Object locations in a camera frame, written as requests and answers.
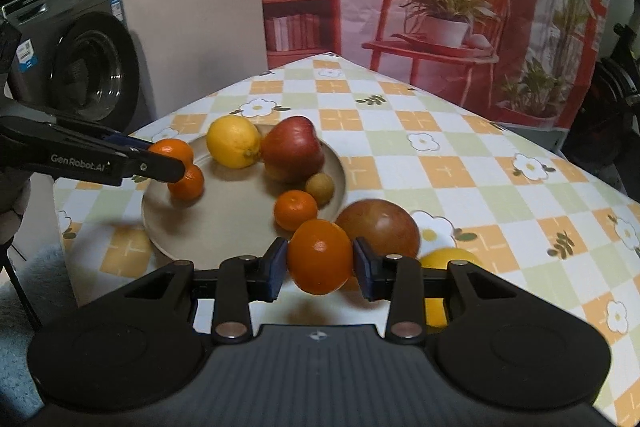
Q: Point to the black exercise bike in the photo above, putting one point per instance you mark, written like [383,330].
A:
[605,133]

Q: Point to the brown kiwi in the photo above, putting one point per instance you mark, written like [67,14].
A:
[321,188]

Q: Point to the grey washing machine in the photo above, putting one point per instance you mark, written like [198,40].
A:
[76,57]

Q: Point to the checkered floral tablecloth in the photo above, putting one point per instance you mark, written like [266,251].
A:
[526,214]

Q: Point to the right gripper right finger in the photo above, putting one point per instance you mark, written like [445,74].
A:
[398,280]

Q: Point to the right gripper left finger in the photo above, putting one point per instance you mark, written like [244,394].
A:
[242,280]

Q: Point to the yellow lemon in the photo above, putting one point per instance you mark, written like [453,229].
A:
[233,141]

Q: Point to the small tangerine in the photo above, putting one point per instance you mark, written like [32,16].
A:
[190,187]
[293,208]
[174,148]

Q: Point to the brown-red round fruit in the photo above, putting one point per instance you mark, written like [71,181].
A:
[387,228]

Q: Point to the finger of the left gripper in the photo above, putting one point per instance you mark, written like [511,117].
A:
[150,166]
[135,141]

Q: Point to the oval orange tangerine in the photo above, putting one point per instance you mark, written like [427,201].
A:
[319,257]

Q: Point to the beige round plate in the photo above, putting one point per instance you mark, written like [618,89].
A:
[233,217]

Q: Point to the red apple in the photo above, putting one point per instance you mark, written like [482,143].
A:
[291,151]

